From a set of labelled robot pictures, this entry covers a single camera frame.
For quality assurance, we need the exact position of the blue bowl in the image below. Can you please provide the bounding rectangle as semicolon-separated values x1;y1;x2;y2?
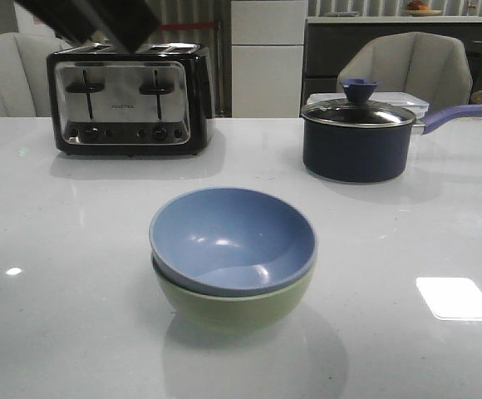
149;187;317;298

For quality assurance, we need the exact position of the green bowl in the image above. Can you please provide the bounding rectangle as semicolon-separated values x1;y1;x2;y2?
151;259;313;332

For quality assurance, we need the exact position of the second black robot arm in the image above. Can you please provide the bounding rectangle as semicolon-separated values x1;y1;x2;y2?
18;0;161;53

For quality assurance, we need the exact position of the dark blue saucepan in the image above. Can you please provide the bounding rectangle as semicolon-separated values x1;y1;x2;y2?
302;104;482;183

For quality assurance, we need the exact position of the glass pot lid blue knob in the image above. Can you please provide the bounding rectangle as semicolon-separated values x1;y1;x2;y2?
300;78;416;128

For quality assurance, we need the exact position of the white cabinet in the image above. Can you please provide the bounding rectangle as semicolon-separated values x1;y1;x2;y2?
231;1;308;118

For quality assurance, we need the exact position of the black and chrome toaster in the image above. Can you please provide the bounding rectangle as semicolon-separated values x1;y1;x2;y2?
47;43;214;155

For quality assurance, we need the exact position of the dark kitchen counter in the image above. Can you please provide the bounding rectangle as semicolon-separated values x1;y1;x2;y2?
301;16;482;103

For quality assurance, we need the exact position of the clear plastic container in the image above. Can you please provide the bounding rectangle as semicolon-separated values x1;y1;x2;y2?
306;92;429;119

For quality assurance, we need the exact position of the beige chair right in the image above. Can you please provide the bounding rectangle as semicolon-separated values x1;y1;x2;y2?
337;32;473;112

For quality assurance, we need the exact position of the beige chair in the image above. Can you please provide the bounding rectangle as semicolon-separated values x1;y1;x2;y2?
0;32;71;117
337;32;473;112

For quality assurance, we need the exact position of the fruit bowl on counter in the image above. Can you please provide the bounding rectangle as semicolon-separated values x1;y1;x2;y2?
404;0;443;17

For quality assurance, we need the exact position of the beige chair left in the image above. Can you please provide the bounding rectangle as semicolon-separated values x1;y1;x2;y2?
0;32;71;117

